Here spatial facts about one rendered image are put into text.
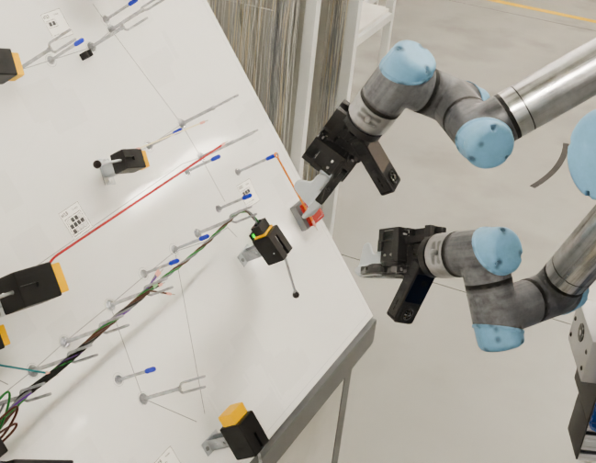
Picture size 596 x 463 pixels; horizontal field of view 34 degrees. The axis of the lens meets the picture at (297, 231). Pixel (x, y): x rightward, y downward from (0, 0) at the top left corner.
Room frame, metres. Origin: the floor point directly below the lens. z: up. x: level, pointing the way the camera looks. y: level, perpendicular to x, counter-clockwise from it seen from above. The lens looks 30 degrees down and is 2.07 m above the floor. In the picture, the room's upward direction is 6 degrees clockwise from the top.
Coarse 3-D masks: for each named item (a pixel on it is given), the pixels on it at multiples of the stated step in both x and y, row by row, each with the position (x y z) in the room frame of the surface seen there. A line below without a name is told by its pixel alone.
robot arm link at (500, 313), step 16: (480, 288) 1.28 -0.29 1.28; (496, 288) 1.28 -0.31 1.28; (512, 288) 1.30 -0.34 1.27; (528, 288) 1.32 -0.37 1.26; (480, 304) 1.28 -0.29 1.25; (496, 304) 1.27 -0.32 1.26; (512, 304) 1.28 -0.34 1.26; (528, 304) 1.30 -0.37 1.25; (544, 304) 1.31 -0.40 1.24; (480, 320) 1.27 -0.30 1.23; (496, 320) 1.26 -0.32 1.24; (512, 320) 1.27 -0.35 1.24; (528, 320) 1.29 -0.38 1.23; (480, 336) 1.26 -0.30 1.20; (496, 336) 1.25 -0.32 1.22; (512, 336) 1.25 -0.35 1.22
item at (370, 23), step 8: (392, 0) 4.83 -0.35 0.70; (368, 8) 4.79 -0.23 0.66; (376, 8) 4.81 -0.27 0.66; (384, 8) 4.82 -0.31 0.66; (392, 8) 4.83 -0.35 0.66; (368, 16) 4.67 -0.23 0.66; (376, 16) 4.69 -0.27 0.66; (384, 16) 4.76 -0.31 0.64; (392, 16) 4.84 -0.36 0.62; (360, 24) 4.53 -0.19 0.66; (368, 24) 4.56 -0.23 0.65; (376, 24) 4.61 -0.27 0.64; (384, 24) 4.72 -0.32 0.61; (392, 24) 4.86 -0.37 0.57; (360, 32) 4.45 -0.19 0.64; (368, 32) 4.51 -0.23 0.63; (384, 32) 4.84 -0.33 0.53; (360, 40) 4.40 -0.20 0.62; (384, 40) 4.83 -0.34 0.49; (384, 48) 4.83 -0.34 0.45
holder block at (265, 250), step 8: (272, 232) 1.56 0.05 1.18; (280, 232) 1.58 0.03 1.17; (256, 240) 1.56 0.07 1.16; (264, 240) 1.55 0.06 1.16; (272, 240) 1.55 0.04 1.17; (280, 240) 1.57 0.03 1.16; (256, 248) 1.56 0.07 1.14; (264, 248) 1.55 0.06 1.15; (272, 248) 1.55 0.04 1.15; (280, 248) 1.55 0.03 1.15; (288, 248) 1.57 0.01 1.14; (264, 256) 1.56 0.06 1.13; (272, 256) 1.55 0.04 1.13; (280, 256) 1.54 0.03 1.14; (272, 264) 1.55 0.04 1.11
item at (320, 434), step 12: (336, 396) 1.73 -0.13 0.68; (324, 408) 1.67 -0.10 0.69; (336, 408) 1.74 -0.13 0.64; (312, 420) 1.61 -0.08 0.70; (324, 420) 1.68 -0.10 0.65; (336, 420) 1.75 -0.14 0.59; (312, 432) 1.62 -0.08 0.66; (324, 432) 1.69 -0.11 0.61; (300, 444) 1.57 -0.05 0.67; (312, 444) 1.63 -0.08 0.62; (324, 444) 1.70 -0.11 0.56; (288, 456) 1.52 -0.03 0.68; (300, 456) 1.57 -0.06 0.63; (312, 456) 1.64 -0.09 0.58; (324, 456) 1.71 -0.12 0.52
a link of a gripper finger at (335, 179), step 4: (340, 172) 1.46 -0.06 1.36; (344, 172) 1.47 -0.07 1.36; (332, 176) 1.46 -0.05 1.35; (336, 176) 1.47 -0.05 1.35; (340, 176) 1.46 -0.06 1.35; (332, 180) 1.46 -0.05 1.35; (336, 180) 1.46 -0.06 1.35; (340, 180) 1.46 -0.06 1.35; (328, 184) 1.46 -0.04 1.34; (332, 184) 1.46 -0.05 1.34; (336, 184) 1.46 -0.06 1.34; (324, 188) 1.47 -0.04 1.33; (328, 188) 1.47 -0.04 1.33; (332, 188) 1.46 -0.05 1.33; (320, 192) 1.47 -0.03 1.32; (324, 192) 1.46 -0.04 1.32; (328, 192) 1.46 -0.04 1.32; (320, 196) 1.47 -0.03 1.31; (324, 196) 1.46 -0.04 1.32; (328, 196) 1.46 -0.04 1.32; (316, 200) 1.47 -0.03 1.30; (320, 200) 1.47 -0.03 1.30; (324, 200) 1.46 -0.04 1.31; (320, 204) 1.47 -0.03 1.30
